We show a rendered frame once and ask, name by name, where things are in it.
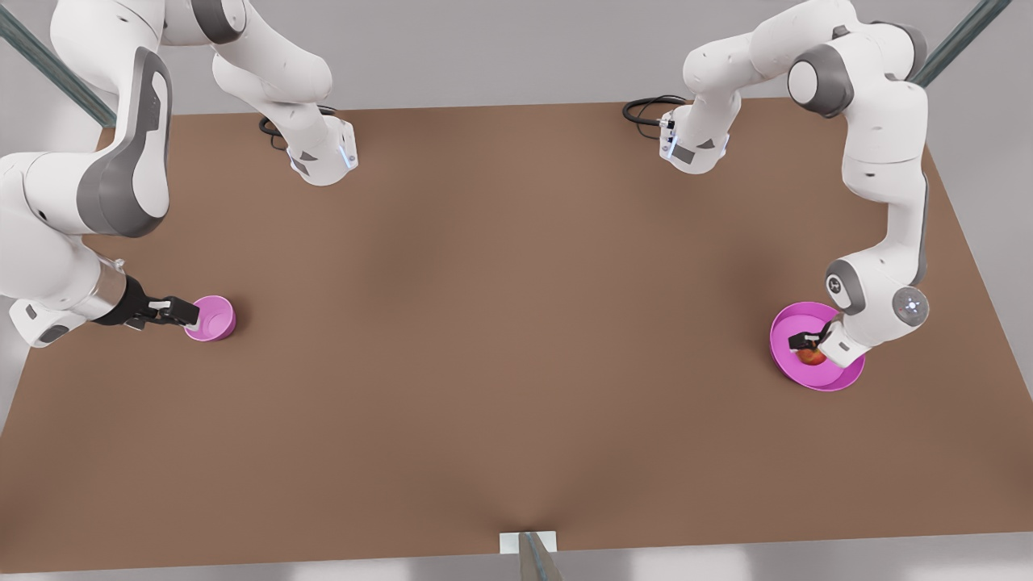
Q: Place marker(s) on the pink bowl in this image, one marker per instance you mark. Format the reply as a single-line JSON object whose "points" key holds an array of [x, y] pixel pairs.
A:
{"points": [[211, 317]]}

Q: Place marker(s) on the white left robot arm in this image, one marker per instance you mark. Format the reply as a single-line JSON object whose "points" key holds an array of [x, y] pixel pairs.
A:
{"points": [[884, 145]]}

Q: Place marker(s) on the pink plate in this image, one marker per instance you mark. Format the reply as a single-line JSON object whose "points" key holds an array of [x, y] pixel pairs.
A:
{"points": [[811, 367]]}

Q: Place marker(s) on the silver frame post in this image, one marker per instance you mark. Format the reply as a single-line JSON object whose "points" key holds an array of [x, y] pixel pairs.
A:
{"points": [[52, 64], [960, 40], [534, 557]]}

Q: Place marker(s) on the red apple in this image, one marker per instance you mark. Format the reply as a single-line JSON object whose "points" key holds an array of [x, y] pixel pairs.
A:
{"points": [[810, 356]]}

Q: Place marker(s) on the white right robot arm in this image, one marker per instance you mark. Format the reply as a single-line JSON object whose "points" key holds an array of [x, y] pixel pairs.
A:
{"points": [[121, 153]]}

